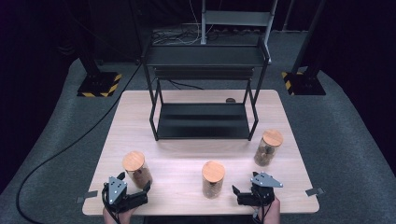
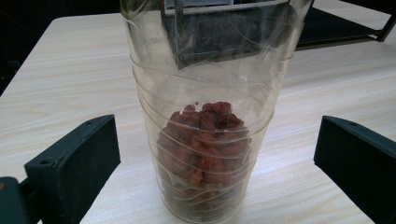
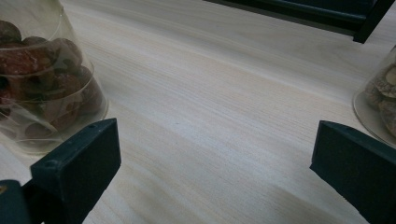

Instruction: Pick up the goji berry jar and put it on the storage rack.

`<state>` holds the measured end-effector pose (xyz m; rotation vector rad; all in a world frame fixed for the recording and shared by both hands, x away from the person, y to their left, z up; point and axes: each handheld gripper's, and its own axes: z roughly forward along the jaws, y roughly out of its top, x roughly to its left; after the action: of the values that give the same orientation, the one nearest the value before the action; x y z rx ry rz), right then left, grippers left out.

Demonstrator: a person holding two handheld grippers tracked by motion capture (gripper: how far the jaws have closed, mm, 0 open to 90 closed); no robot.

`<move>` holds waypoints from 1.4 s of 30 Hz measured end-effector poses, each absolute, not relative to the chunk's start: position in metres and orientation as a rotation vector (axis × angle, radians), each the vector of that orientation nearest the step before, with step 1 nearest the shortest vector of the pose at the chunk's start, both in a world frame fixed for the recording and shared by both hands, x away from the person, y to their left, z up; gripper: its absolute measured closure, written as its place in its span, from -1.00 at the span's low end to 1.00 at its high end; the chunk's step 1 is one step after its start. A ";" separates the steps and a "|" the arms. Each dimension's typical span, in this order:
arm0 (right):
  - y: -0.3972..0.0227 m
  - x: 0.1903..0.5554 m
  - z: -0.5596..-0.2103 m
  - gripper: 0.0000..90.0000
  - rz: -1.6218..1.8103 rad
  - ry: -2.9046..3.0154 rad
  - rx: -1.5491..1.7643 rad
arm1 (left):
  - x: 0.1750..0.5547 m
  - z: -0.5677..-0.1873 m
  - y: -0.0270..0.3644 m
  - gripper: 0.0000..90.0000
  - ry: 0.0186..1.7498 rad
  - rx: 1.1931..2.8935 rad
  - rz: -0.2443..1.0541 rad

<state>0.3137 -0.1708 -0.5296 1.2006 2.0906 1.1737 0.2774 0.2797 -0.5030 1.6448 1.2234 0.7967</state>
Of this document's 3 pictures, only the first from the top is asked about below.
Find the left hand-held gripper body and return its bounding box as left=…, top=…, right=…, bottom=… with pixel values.
left=102, top=175, right=149, bottom=215

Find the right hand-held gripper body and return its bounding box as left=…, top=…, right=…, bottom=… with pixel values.
left=236, top=171, right=284, bottom=208

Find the glass jar with red berries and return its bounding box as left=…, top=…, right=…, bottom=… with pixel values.
left=121, top=150, right=154, bottom=190

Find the glass jar with tan contents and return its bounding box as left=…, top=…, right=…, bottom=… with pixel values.
left=201, top=160, right=226, bottom=200

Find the glass jar with dark lumps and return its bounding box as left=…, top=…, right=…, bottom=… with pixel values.
left=253, top=129, right=285, bottom=167

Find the black metal shelf rack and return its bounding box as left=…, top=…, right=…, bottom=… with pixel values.
left=141, top=36, right=271, bottom=143

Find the person's right hand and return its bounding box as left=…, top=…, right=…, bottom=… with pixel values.
left=253, top=197, right=281, bottom=224

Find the person's left hand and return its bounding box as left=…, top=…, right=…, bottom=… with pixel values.
left=102, top=206, right=138, bottom=224

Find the grey tape strip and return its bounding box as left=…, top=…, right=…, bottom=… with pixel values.
left=304, top=187, right=325, bottom=197
left=76, top=189, right=99, bottom=204

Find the black stand with striped base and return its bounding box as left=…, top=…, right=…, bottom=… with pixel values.
left=281, top=0, right=328, bottom=96
left=74, top=46, right=123, bottom=98

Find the grey metal stand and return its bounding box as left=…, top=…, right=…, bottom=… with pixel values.
left=200, top=0, right=278, bottom=64

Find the thin metal pole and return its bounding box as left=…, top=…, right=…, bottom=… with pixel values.
left=281, top=0, right=296, bottom=32

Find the left hand-held gripper cable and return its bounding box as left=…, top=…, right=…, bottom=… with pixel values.
left=101, top=183, right=121, bottom=224

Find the hand-held gripper cable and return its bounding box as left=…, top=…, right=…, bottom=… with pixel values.
left=101, top=183, right=121, bottom=224
left=253, top=192, right=271, bottom=224

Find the right hand-held gripper cable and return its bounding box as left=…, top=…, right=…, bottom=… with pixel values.
left=253, top=192, right=271, bottom=224

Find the long black floor cable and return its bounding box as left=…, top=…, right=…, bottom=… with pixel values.
left=15, top=62, right=144, bottom=224

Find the short black cable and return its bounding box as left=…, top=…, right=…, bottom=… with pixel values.
left=167, top=78, right=205, bottom=91

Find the tangle of floor cables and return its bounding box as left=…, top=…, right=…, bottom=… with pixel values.
left=150, top=27, right=204, bottom=47

